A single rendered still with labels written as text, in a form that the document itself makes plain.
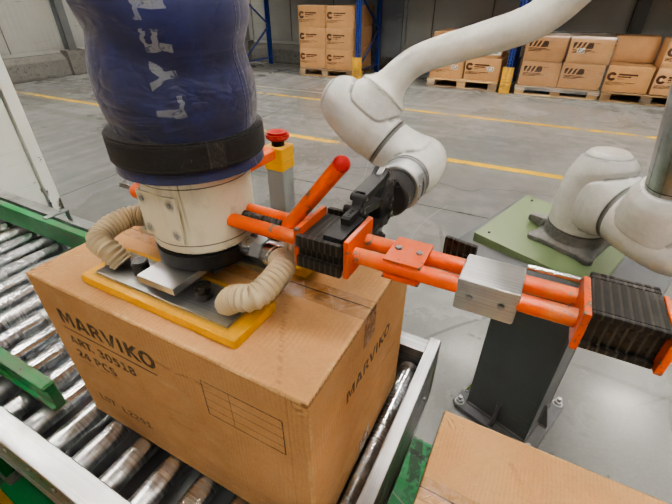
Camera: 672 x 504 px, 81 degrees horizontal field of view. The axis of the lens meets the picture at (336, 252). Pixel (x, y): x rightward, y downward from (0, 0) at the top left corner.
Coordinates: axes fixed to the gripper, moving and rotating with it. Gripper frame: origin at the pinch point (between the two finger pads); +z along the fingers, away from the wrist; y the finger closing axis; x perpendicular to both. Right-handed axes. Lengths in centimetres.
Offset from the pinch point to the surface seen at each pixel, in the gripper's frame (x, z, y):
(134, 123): 24.0, 10.4, -16.0
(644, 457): -82, -76, 108
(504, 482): -32, -10, 53
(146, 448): 38, 19, 54
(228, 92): 16.0, 1.6, -18.9
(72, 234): 124, -22, 45
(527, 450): -36, -19, 53
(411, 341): -4, -33, 48
